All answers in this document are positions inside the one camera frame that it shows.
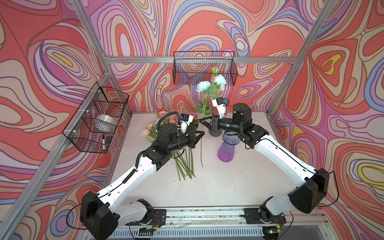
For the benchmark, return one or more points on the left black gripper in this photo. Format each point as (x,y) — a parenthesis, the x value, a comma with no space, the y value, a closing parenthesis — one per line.
(192,141)

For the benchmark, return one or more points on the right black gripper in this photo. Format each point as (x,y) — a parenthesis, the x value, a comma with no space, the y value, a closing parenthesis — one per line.
(215,122)

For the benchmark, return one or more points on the purple glass vase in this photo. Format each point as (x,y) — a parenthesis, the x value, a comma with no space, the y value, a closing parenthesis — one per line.
(226,151)

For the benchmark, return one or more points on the light blue flower stem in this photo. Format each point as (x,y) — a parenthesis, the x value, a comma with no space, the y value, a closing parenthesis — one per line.
(209,90)

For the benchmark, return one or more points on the white rose stem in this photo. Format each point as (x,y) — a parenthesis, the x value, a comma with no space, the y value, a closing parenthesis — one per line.
(166,142)

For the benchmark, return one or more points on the coral pink rose stem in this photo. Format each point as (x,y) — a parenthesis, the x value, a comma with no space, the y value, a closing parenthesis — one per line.
(184,160)

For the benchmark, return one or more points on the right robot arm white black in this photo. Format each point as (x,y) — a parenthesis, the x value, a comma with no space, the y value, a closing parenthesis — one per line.
(311,184)

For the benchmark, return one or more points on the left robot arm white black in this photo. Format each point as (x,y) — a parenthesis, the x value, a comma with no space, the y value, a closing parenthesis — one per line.
(102,213)

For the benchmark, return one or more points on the red glass vase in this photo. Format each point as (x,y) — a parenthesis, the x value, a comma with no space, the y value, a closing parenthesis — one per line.
(216,133)

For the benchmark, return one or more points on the pale pink flower bunch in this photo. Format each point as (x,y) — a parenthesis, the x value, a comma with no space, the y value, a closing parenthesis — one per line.
(150,133)

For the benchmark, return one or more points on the silver tape roll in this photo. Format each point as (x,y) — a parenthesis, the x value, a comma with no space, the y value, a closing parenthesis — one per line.
(105,123)

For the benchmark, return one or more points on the black marker pen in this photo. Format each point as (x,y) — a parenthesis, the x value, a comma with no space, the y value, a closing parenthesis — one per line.
(103,143)

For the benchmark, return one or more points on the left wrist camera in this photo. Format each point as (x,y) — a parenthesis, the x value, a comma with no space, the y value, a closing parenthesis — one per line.
(186,120)

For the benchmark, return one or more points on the back black wire basket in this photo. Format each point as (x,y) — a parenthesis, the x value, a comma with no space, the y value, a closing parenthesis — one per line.
(192,67)

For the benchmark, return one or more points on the black wire basket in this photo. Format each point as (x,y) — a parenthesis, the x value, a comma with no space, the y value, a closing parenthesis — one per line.
(99,100)
(192,67)

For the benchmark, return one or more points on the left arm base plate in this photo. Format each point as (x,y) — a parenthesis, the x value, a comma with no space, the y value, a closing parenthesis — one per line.
(154,218)

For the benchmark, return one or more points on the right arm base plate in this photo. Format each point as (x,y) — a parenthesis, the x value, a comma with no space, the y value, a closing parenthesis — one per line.
(256,216)

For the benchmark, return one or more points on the left black wire basket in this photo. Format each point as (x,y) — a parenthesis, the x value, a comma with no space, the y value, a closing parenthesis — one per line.
(99,100)

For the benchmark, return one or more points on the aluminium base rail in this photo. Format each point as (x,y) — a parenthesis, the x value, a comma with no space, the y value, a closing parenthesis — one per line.
(200,217)

